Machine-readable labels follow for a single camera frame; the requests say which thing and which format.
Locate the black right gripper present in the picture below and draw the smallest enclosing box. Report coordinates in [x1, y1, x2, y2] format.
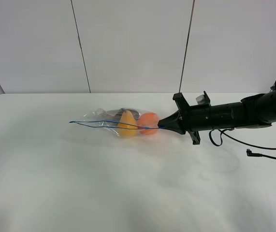
[159, 92, 243, 145]

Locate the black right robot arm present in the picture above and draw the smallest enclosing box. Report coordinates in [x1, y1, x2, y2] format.
[158, 90, 276, 145]

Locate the yellow pear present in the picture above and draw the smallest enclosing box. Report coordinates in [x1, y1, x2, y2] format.
[117, 110, 138, 138]

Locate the clear zip bag blue seal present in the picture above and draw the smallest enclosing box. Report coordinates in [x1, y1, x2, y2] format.
[69, 108, 174, 140]

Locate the dark object in bag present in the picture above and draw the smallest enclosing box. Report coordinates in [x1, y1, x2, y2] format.
[105, 108, 141, 121]

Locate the orange fruit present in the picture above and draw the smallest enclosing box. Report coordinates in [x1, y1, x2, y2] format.
[137, 112, 160, 135]

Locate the black cable on table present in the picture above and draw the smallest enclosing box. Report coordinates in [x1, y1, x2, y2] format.
[209, 128, 276, 161]

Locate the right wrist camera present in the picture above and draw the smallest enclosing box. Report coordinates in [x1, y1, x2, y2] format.
[196, 94, 206, 105]

